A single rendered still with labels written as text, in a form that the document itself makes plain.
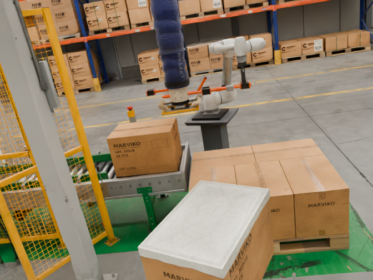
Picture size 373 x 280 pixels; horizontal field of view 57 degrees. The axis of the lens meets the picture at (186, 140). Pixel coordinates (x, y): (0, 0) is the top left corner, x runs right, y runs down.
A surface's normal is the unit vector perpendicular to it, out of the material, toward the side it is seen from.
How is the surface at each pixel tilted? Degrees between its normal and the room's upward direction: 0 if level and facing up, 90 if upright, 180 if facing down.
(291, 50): 91
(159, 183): 90
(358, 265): 0
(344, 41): 93
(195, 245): 0
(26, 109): 90
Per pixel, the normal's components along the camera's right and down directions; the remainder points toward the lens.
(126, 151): -0.11, 0.38
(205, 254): -0.16, -0.92
